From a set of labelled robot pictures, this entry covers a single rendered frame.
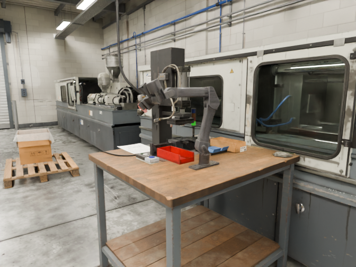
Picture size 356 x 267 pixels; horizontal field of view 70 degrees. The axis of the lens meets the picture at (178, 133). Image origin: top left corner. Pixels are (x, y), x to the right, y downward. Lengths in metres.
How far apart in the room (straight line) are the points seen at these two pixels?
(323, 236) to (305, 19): 3.25
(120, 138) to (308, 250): 3.71
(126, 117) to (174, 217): 3.91
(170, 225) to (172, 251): 0.12
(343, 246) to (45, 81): 10.19
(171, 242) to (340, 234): 1.18
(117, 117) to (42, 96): 6.21
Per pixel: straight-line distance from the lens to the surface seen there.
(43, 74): 10.82
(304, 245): 2.20
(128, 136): 5.01
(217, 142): 1.96
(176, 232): 1.22
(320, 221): 2.06
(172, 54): 1.90
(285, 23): 4.68
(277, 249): 2.15
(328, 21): 4.34
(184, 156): 1.69
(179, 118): 1.84
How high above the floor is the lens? 1.35
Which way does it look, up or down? 10 degrees down
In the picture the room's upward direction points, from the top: straight up
